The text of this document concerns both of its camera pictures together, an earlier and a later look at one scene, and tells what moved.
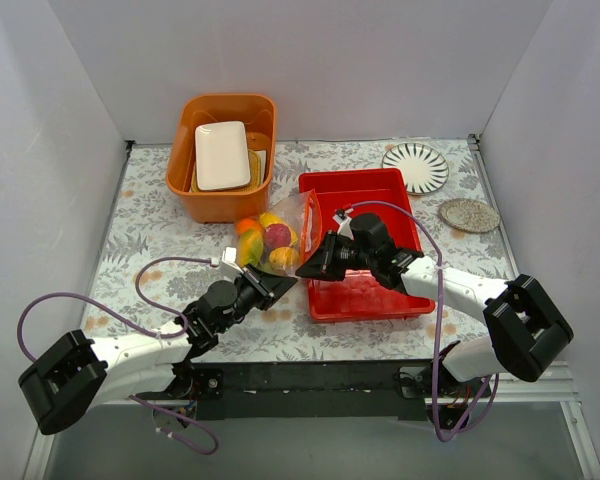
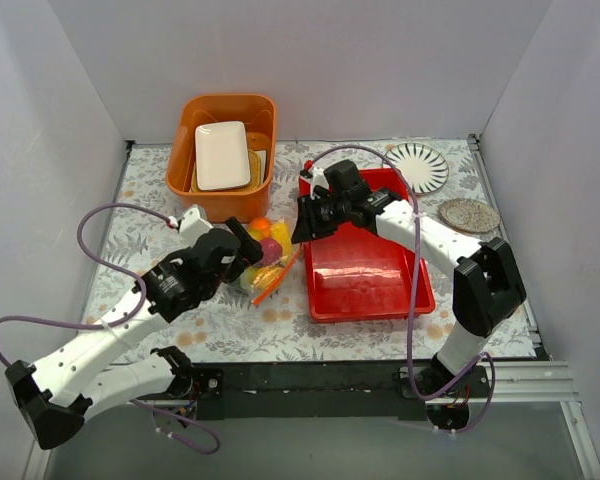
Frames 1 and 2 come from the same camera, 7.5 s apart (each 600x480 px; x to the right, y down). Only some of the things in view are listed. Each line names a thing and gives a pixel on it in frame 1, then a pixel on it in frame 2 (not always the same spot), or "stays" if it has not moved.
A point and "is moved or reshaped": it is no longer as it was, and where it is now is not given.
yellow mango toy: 284,258 is moved or reshaped
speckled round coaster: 469,215 stays
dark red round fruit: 277,235 → 272,251
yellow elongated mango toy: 270,218 → 281,233
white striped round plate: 425,168 stays
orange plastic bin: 258,112 stays
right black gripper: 331,252 → 318,214
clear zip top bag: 285,240 is moved or reshaped
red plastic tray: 342,195 stays
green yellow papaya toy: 250,247 is moved or reshaped
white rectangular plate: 222,159 stays
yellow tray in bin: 255,180 stays
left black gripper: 263,286 → 243,246
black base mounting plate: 350,389 stays
